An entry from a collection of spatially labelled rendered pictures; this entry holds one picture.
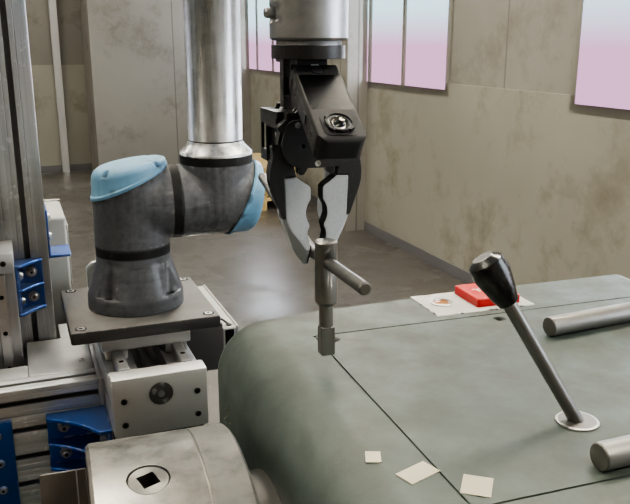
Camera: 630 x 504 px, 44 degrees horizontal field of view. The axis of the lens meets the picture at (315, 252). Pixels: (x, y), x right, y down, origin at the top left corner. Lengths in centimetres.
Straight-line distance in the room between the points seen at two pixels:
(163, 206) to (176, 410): 30
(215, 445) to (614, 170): 358
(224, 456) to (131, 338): 57
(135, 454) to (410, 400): 25
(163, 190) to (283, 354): 46
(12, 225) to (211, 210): 35
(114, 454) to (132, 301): 55
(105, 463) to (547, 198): 401
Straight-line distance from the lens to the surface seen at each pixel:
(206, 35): 120
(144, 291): 121
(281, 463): 69
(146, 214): 119
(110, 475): 66
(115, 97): 937
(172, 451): 68
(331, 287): 74
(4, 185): 136
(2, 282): 130
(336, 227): 77
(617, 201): 411
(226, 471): 65
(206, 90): 120
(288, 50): 74
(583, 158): 429
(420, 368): 78
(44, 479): 74
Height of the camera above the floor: 157
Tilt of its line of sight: 15 degrees down
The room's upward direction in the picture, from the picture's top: straight up
